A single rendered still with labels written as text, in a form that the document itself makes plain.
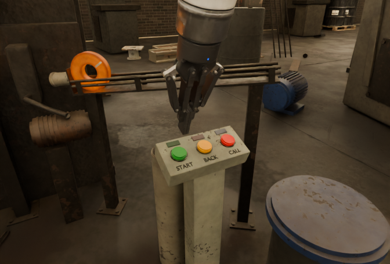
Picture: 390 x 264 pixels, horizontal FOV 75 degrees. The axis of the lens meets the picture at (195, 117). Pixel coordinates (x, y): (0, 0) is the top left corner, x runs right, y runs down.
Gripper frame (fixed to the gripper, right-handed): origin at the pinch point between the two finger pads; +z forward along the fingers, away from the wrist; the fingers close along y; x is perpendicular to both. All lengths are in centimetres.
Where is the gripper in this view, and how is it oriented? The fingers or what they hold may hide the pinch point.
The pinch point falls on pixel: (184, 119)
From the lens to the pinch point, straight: 57.6
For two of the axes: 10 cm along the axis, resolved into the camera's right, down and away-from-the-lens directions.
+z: -1.6, 7.3, 6.7
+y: -8.8, 2.0, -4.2
